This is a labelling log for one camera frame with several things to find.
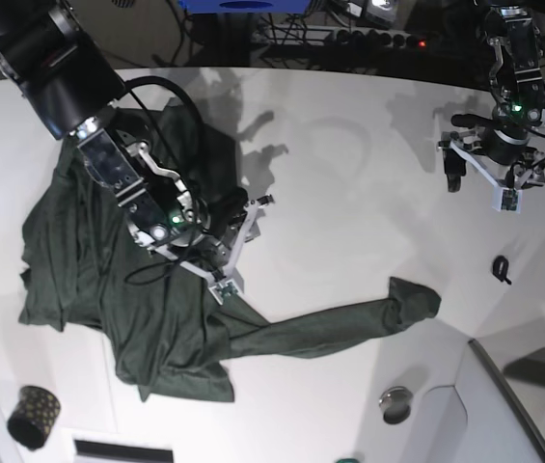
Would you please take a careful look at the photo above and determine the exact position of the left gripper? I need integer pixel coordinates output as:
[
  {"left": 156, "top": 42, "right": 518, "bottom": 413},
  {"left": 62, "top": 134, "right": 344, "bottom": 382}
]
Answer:
[{"left": 438, "top": 114, "right": 545, "bottom": 212}]

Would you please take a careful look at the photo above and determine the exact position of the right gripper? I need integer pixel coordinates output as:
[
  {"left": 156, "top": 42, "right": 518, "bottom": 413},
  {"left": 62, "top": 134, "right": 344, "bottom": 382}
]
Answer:
[{"left": 147, "top": 188, "right": 272, "bottom": 275}]

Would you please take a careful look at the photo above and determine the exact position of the dark green t-shirt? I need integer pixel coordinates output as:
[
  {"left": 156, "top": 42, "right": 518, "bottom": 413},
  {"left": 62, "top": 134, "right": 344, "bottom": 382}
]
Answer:
[{"left": 17, "top": 98, "right": 443, "bottom": 404}]

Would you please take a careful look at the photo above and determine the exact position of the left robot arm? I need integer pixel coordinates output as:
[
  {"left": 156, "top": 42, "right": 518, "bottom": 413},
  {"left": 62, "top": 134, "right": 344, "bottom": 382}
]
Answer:
[{"left": 241, "top": 8, "right": 545, "bottom": 279}]

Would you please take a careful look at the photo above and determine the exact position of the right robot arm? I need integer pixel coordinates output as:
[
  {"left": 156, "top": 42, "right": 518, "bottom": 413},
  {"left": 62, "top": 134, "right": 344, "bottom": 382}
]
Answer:
[{"left": 0, "top": 1, "right": 270, "bottom": 283}]

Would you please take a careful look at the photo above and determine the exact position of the small black clip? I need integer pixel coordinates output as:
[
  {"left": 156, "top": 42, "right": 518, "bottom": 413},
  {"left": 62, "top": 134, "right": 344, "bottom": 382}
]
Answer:
[{"left": 491, "top": 255, "right": 512, "bottom": 286}]

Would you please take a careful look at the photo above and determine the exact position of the round metal table grommet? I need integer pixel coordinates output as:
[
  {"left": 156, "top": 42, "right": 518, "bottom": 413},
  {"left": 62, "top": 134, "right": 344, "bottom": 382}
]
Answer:
[{"left": 379, "top": 386, "right": 413, "bottom": 425}]

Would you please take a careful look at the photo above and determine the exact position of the white power strip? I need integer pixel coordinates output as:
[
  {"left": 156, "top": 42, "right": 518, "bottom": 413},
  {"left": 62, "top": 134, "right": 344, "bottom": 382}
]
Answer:
[{"left": 252, "top": 23, "right": 429, "bottom": 51}]

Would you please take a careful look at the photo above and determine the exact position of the black patterned cup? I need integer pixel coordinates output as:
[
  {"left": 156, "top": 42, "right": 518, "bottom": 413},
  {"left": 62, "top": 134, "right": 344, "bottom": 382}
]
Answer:
[{"left": 7, "top": 385, "right": 61, "bottom": 450}]

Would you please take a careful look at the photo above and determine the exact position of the blue bin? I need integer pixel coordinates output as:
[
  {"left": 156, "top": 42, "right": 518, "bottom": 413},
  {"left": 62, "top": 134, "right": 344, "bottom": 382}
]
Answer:
[{"left": 178, "top": 0, "right": 311, "bottom": 14}]

